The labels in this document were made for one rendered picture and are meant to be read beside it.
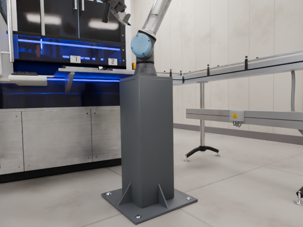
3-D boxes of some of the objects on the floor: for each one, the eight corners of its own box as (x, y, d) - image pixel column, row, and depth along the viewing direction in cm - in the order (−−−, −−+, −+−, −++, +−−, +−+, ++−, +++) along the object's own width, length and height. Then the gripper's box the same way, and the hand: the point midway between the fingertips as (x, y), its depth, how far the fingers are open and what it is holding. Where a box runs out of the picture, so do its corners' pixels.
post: (126, 164, 231) (121, -48, 220) (131, 163, 234) (126, -47, 222) (128, 165, 225) (123, -53, 214) (134, 165, 228) (129, -51, 217)
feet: (181, 160, 242) (181, 147, 241) (217, 154, 265) (217, 143, 264) (186, 162, 235) (186, 148, 234) (222, 156, 258) (222, 143, 257)
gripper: (107, -12, 122) (132, 16, 125) (116, -7, 140) (138, 18, 144) (96, 0, 125) (122, 28, 128) (107, 3, 143) (129, 28, 147)
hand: (127, 26), depth 137 cm, fingers open, 14 cm apart
